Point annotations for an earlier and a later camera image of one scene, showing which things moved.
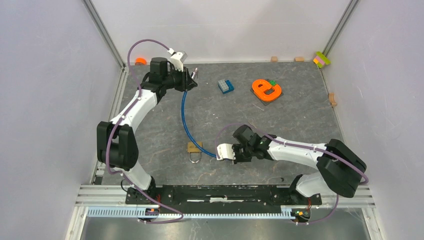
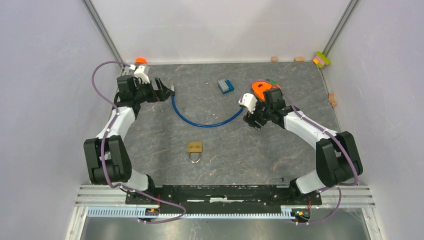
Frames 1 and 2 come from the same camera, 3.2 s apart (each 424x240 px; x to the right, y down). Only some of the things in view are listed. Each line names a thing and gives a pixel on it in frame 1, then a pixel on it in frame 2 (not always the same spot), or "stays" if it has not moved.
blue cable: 185,131 to 172,87
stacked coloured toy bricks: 320,60 stays
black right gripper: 238,159 to 250,118
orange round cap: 139,61 stays
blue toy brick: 231,87 stays
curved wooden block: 331,95 stays
